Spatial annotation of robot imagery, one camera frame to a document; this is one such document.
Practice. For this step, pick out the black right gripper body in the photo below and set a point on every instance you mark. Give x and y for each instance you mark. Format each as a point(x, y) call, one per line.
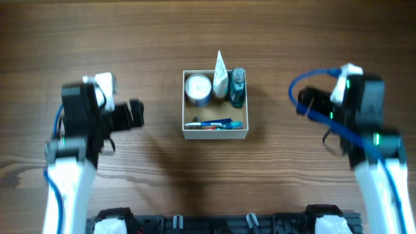
point(307, 100)

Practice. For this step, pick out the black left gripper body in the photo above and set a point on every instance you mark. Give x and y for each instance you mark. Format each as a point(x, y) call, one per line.
point(135, 113)

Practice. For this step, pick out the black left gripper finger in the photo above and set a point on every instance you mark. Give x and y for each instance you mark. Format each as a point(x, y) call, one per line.
point(122, 119)
point(137, 112)

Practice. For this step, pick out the cotton swab round container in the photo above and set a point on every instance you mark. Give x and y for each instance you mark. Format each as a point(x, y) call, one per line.
point(198, 90)

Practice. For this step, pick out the blue mouthwash bottle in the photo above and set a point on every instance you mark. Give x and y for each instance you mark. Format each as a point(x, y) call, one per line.
point(237, 87)

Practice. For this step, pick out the white patterned tube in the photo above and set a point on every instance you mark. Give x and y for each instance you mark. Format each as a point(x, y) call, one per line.
point(221, 80)

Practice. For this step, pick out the blue disposable razor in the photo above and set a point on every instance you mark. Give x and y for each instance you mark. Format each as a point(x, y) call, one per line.
point(223, 120)

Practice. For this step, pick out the Colgate toothpaste tube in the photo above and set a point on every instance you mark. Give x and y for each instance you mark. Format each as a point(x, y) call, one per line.
point(211, 127)

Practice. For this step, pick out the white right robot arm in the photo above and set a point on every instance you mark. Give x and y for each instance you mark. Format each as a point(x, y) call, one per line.
point(377, 155)

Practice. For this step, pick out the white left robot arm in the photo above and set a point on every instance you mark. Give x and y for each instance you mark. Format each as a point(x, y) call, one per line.
point(71, 167)

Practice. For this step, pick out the white cardboard box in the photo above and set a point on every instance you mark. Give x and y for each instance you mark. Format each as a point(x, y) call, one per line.
point(214, 110)

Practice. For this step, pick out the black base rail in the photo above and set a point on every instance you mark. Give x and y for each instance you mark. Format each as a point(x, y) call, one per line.
point(303, 222)

